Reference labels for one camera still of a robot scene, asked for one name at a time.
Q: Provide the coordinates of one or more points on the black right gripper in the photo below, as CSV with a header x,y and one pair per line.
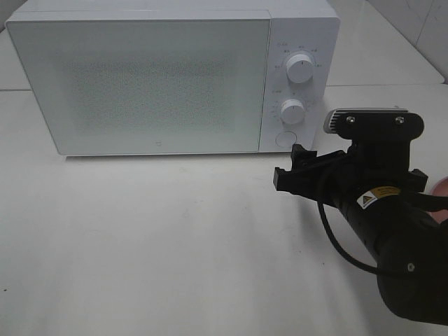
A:
x,y
329,178

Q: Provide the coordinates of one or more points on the round white door button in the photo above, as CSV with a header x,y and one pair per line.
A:
x,y
286,139

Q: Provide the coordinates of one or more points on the pink round plate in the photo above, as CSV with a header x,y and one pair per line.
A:
x,y
440,189

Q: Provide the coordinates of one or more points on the white microwave door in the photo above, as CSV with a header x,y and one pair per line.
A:
x,y
134,88

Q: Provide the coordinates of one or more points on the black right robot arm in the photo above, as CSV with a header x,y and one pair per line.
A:
x,y
384,203

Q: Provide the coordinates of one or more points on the lower white timer knob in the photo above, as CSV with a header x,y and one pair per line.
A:
x,y
292,112

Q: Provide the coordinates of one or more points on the white microwave oven body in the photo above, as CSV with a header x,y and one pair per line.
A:
x,y
294,26

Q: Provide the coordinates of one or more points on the upper white power knob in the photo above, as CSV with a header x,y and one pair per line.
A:
x,y
299,67

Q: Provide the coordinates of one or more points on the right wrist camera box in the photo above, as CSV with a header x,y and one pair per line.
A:
x,y
374,125

